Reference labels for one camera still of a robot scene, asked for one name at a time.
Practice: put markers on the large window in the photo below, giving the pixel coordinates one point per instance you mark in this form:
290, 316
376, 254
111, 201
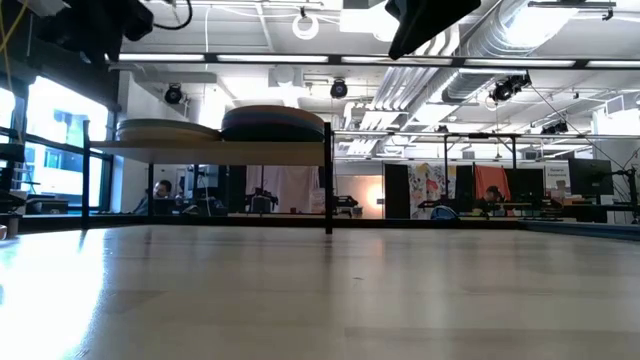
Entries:
65, 130

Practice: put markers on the white sheet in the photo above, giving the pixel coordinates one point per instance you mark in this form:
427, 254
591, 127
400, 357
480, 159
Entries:
290, 185

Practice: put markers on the black ceiling spotlight cluster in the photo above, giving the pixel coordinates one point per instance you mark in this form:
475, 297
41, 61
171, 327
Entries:
502, 91

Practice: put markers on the person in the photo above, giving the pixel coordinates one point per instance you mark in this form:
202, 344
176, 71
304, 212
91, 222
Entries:
492, 195
161, 190

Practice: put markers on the silver ventilation duct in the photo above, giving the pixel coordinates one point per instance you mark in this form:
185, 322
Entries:
465, 87

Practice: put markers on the white sign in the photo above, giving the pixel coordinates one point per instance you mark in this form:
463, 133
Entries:
557, 175

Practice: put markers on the black panel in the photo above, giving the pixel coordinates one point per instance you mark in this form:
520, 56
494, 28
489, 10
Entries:
396, 190

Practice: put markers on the ceiling light fixture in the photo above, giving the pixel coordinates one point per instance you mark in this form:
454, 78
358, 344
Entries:
570, 4

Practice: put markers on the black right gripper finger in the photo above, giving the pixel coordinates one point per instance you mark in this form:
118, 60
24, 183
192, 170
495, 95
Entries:
430, 20

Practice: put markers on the black stand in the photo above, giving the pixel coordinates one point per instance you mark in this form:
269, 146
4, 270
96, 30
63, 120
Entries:
10, 152

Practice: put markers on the pale pink plate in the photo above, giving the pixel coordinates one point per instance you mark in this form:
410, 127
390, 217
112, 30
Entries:
272, 109

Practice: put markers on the wooden shelf with black frame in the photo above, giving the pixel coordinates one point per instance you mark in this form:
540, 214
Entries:
210, 152

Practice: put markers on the black rig frame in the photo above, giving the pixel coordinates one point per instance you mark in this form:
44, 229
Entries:
581, 64

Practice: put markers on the black background workstation frame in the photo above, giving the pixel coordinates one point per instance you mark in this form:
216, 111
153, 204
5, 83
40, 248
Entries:
480, 135

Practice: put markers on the black table edge rail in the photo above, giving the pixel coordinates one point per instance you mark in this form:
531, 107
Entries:
200, 221

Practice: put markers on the colourful painted cloth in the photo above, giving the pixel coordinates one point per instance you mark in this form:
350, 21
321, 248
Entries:
425, 187

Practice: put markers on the black monitor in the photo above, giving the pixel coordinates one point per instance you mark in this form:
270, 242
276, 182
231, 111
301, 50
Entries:
590, 177

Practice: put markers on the white plate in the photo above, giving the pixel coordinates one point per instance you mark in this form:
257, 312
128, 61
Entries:
165, 137

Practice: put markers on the blue bag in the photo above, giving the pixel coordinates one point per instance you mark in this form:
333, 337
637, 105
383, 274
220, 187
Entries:
445, 214

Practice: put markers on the orange cloth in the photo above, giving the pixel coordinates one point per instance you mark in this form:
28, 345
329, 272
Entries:
492, 175

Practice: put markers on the dark blue edge strip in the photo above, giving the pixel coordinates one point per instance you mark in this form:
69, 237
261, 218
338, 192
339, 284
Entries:
590, 231

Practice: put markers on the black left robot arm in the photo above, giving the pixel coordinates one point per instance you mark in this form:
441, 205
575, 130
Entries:
55, 27

